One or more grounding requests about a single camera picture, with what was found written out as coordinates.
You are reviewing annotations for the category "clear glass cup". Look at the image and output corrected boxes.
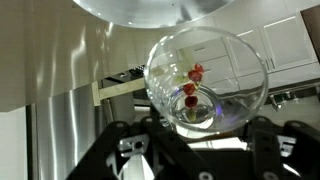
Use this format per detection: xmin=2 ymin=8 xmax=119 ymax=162
xmin=144 ymin=27 xmax=268 ymax=138

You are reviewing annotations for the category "white ceramic bowl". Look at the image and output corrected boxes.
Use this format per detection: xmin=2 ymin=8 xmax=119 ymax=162
xmin=72 ymin=0 xmax=234 ymax=29

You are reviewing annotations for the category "stainless steel refrigerator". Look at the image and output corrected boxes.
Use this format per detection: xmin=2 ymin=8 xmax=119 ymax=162
xmin=26 ymin=85 xmax=106 ymax=180

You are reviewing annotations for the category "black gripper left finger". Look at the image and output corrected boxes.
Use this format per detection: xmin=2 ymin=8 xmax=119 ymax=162
xmin=66 ymin=116 xmax=200 ymax=180

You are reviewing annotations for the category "nuts and dried fruit mix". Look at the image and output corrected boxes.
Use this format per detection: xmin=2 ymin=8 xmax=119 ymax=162
xmin=174 ymin=63 xmax=204 ymax=123

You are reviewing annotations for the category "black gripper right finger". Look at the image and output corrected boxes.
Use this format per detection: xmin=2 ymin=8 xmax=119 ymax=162
xmin=240 ymin=116 xmax=320 ymax=180

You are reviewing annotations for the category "cream wooden chair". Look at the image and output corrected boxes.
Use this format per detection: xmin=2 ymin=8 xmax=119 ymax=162
xmin=91 ymin=78 xmax=145 ymax=106

